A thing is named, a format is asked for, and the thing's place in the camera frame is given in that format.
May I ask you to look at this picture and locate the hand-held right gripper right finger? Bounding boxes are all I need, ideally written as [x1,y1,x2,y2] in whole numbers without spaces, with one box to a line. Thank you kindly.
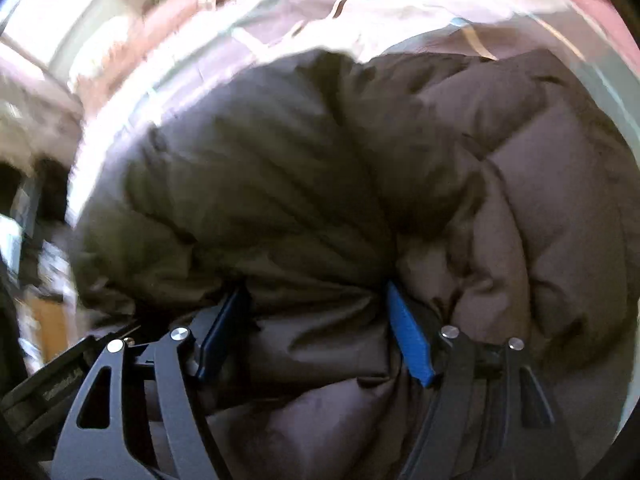
[386,281,582,480]

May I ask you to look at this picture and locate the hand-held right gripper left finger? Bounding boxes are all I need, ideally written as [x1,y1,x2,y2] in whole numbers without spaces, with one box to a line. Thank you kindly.
[50,285,252,480]

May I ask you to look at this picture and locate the wooden cabinet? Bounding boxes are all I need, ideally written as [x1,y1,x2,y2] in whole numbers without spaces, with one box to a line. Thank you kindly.
[20,290,71,366]

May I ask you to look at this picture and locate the dark olive hooded puffer jacket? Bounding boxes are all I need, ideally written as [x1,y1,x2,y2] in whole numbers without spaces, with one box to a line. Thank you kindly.
[70,50,633,480]

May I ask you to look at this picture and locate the pink pillow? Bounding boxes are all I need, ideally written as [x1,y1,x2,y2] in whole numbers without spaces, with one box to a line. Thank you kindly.
[125,0,281,61]

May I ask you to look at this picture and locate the bed with pink patterned bedding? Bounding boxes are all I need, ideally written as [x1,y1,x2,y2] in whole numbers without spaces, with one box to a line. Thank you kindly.
[65,0,640,221]

